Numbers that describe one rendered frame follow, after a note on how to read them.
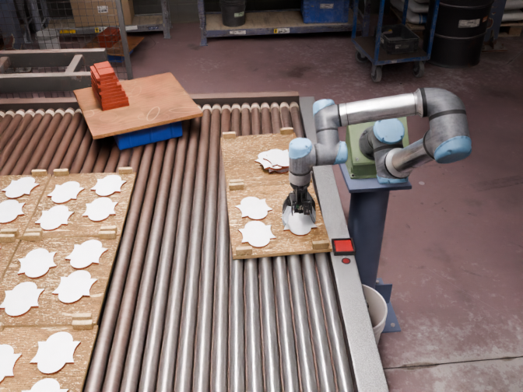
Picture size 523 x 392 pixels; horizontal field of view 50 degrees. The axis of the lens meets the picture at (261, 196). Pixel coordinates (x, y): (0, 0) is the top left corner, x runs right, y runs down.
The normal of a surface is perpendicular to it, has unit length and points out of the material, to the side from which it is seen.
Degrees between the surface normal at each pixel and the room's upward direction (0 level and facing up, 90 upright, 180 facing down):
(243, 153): 0
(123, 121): 0
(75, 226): 0
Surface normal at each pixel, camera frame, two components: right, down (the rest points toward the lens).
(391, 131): 0.03, -0.29
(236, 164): -0.01, -0.81
